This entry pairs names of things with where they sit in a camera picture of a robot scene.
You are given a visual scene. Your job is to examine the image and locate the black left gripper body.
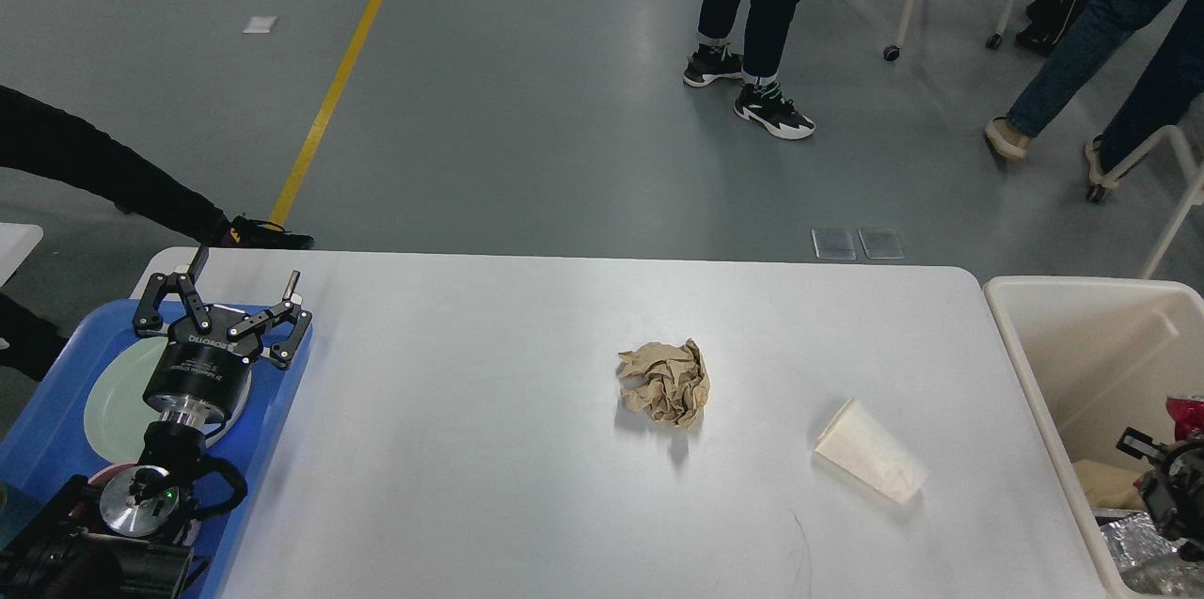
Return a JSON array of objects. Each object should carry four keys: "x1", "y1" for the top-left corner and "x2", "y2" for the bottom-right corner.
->
[{"x1": 141, "y1": 328, "x2": 258, "y2": 426}]

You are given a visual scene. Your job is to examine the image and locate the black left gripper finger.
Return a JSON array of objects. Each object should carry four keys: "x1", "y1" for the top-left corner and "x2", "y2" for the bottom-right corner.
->
[
  {"x1": 225, "y1": 272, "x2": 313, "y2": 370},
  {"x1": 132, "y1": 247, "x2": 214, "y2": 338}
]

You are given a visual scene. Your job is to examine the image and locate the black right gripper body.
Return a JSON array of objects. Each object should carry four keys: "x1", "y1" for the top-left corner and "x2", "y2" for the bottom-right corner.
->
[{"x1": 1137, "y1": 441, "x2": 1203, "y2": 563}]

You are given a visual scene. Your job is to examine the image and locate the brown paper bag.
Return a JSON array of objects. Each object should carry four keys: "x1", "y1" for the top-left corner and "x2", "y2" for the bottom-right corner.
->
[{"x1": 1072, "y1": 459, "x2": 1147, "y2": 511}]

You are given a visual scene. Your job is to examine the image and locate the red foil wrapper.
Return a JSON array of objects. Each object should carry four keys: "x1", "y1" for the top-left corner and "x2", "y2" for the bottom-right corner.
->
[{"x1": 1165, "y1": 395, "x2": 1204, "y2": 441}]

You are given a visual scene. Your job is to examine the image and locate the green plate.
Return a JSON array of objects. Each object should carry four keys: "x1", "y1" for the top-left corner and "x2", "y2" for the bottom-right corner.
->
[{"x1": 85, "y1": 336, "x2": 169, "y2": 465}]

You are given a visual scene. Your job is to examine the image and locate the pink mug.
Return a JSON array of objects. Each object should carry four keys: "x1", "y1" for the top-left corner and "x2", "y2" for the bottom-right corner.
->
[{"x1": 87, "y1": 462, "x2": 137, "y2": 488}]

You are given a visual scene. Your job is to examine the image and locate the white paper cup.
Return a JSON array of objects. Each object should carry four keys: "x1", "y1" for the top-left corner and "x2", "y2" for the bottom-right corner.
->
[{"x1": 814, "y1": 399, "x2": 927, "y2": 505}]

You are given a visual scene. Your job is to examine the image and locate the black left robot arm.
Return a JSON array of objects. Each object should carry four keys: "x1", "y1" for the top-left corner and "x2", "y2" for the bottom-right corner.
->
[{"x1": 2, "y1": 247, "x2": 314, "y2": 598}]

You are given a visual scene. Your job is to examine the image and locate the pink plate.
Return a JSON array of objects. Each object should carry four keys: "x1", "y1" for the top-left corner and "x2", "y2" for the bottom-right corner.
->
[{"x1": 205, "y1": 373, "x2": 253, "y2": 449}]

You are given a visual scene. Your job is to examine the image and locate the beige plastic bin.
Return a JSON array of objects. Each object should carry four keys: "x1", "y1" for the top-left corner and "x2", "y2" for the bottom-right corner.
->
[{"x1": 984, "y1": 275, "x2": 1203, "y2": 598}]

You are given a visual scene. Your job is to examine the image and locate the blue plastic tray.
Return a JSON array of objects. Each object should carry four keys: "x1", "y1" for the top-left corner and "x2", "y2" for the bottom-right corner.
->
[{"x1": 1, "y1": 300, "x2": 313, "y2": 598}]

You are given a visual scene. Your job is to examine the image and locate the seated person in black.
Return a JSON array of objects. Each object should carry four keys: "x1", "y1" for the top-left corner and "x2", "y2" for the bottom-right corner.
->
[{"x1": 0, "y1": 84, "x2": 315, "y2": 382}]

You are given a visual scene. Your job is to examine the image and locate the white paper on floor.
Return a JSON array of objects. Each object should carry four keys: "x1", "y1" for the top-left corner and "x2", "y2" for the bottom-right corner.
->
[{"x1": 242, "y1": 14, "x2": 278, "y2": 35}]

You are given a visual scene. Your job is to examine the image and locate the floor socket plate right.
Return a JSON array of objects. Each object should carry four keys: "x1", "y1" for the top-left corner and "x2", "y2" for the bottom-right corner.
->
[{"x1": 857, "y1": 229, "x2": 907, "y2": 260}]

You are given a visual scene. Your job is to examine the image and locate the floor socket plate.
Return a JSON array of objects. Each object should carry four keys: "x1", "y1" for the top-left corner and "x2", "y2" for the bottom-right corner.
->
[
  {"x1": 857, "y1": 229, "x2": 907, "y2": 260},
  {"x1": 810, "y1": 229, "x2": 858, "y2": 261}
]

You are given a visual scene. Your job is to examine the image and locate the floor socket plate left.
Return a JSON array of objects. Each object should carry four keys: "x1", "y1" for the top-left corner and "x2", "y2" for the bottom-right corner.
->
[{"x1": 810, "y1": 229, "x2": 858, "y2": 261}]

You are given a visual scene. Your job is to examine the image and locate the crumpled brown paper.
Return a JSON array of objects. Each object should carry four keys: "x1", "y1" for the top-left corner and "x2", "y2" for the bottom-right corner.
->
[{"x1": 616, "y1": 339, "x2": 712, "y2": 431}]

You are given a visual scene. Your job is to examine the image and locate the person in blue jeans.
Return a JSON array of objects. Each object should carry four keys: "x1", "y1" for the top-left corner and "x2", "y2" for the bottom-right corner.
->
[{"x1": 984, "y1": 0, "x2": 1203, "y2": 188}]

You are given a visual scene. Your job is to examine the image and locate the walking person black trousers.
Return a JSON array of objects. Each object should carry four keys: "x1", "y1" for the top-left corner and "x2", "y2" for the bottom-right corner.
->
[{"x1": 681, "y1": 0, "x2": 816, "y2": 140}]

